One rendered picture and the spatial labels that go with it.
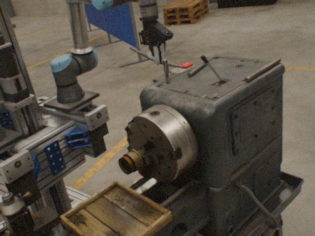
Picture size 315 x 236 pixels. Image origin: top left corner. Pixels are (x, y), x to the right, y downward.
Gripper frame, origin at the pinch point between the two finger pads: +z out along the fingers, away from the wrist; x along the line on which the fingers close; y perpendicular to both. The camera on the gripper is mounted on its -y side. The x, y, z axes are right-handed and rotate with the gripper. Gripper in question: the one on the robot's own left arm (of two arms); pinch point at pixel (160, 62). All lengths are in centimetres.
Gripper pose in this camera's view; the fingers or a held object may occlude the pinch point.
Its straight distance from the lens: 158.4
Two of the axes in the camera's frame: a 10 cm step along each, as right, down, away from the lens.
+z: 1.5, 8.9, 4.4
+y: -7.0, -2.2, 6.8
